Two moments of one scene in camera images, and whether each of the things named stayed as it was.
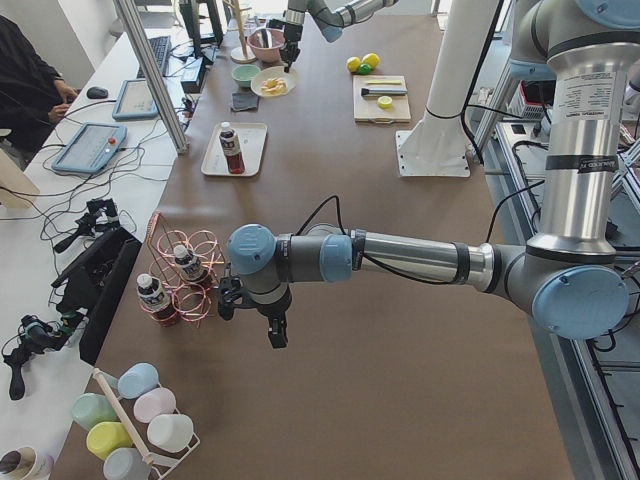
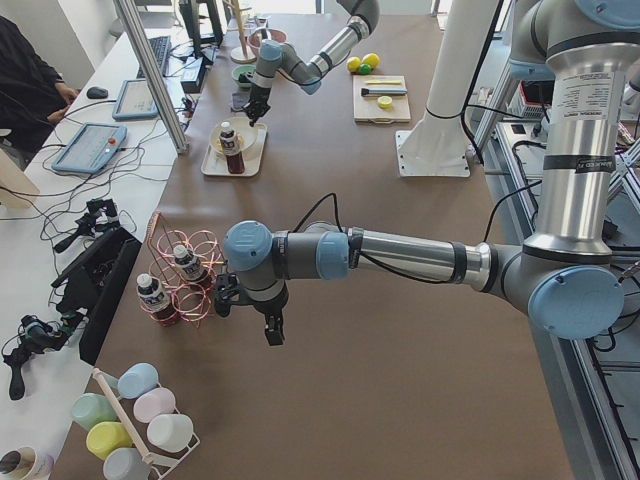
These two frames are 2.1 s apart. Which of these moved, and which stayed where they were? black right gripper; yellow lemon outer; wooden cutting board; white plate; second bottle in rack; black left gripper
Moved: black right gripper; white plate
Stayed: wooden cutting board; second bottle in rack; black left gripper; yellow lemon outer
